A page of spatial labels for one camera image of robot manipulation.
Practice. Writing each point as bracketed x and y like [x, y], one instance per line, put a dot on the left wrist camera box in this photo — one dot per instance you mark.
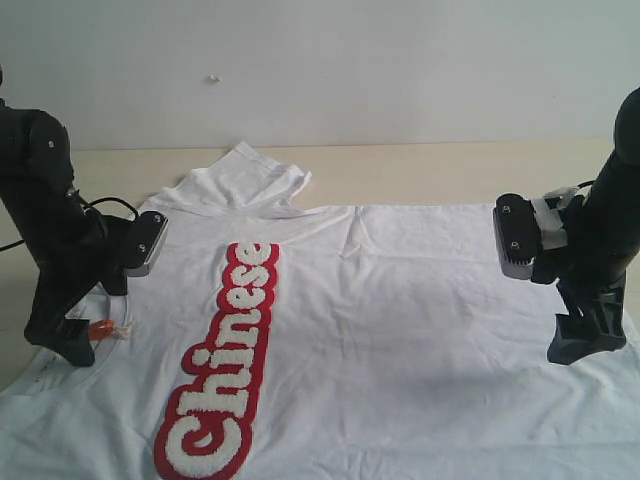
[142, 244]

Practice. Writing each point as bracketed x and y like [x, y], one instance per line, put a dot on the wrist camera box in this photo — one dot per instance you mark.
[142, 244]
[517, 236]

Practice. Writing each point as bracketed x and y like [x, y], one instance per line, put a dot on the white t-shirt red lettering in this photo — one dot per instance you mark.
[343, 342]

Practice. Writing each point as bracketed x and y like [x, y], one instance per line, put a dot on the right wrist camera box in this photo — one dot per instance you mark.
[517, 236]

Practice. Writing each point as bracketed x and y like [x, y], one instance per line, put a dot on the orange neck label tag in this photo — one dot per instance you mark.
[107, 328]

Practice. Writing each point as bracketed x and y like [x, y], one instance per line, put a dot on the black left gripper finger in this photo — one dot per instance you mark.
[66, 337]

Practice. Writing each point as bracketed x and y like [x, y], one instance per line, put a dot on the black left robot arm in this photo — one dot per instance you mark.
[37, 178]

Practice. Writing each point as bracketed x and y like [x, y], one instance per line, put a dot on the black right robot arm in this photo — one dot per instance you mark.
[616, 188]

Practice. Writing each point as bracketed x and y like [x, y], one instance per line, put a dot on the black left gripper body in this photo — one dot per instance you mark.
[73, 254]

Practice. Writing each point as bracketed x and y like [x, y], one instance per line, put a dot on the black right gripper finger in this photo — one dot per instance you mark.
[590, 326]

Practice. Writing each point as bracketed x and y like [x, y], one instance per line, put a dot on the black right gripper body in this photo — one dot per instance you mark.
[592, 257]

